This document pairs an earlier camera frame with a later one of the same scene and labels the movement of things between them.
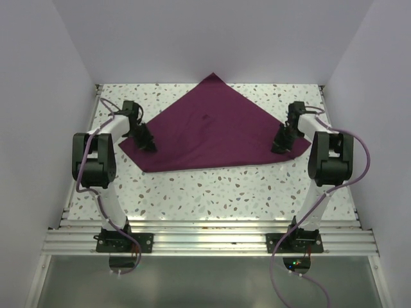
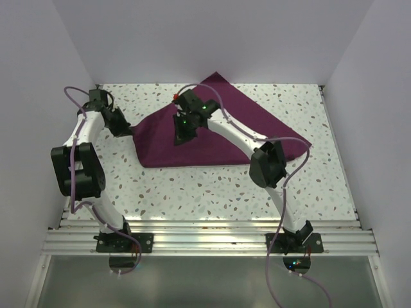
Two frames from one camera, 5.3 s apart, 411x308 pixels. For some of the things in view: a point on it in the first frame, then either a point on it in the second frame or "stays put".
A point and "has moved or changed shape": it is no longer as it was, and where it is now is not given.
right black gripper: (279, 145) -> (182, 136)
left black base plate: (116, 241) stays put
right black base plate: (299, 241) stays put
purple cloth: (214, 124) has moved or changed shape
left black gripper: (147, 144) -> (124, 129)
